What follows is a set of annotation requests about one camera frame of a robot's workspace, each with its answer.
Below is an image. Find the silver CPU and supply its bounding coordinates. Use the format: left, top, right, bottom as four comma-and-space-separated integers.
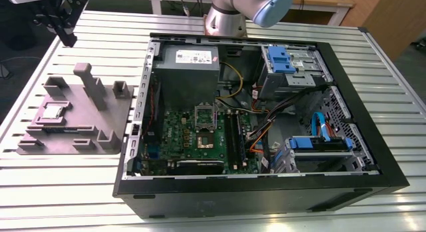
42, 106, 62, 118

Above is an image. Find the metal disk bay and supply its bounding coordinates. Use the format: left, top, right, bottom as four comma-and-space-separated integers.
271, 136, 379, 174

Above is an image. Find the blue plastic drive latch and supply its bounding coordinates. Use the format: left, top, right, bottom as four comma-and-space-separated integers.
267, 45, 296, 74

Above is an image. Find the orange wire bundle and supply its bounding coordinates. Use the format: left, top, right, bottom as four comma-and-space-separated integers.
246, 127, 267, 153

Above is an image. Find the blue wire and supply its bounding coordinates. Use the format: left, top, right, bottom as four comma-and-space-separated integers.
311, 111, 333, 143

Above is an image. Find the red fan wire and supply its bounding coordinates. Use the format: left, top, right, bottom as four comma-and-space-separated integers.
148, 84, 157, 133

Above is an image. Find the CPU socket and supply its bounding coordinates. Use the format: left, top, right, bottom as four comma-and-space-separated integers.
194, 133, 216, 150

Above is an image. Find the wooden cabinet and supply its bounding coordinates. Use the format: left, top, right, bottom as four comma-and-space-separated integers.
341, 0, 426, 62

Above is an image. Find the grey power supply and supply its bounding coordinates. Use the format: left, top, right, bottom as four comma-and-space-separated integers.
153, 44, 221, 112

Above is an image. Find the black PC case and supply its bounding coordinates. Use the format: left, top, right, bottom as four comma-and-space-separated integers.
112, 32, 409, 220

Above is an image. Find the black graphics card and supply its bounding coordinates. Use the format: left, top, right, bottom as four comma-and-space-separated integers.
165, 158, 225, 175

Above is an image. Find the grey parts rack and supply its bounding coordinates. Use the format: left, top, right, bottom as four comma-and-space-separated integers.
15, 62, 136, 156

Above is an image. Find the wooden desk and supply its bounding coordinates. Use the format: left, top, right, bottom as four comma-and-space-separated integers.
284, 0, 356, 27

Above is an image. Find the black wire bundle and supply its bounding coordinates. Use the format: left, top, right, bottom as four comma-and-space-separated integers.
245, 86, 329, 140

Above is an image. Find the metal socket cover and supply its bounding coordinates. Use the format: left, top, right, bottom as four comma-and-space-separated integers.
193, 102, 217, 132

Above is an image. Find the green motherboard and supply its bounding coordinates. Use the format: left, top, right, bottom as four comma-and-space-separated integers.
137, 102, 263, 175

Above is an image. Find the dark RAM stick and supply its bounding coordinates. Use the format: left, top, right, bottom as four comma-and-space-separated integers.
42, 127, 81, 134

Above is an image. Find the metal drive cage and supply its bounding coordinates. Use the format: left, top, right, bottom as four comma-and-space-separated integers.
259, 44, 333, 100

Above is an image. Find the yellow wire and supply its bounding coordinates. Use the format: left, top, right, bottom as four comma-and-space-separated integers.
214, 62, 242, 100

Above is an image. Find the pale blue disk carrier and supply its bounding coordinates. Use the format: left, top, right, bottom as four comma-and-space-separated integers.
271, 142, 295, 174

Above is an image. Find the black RAM slot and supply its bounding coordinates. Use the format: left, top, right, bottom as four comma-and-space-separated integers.
232, 111, 248, 167
224, 111, 236, 168

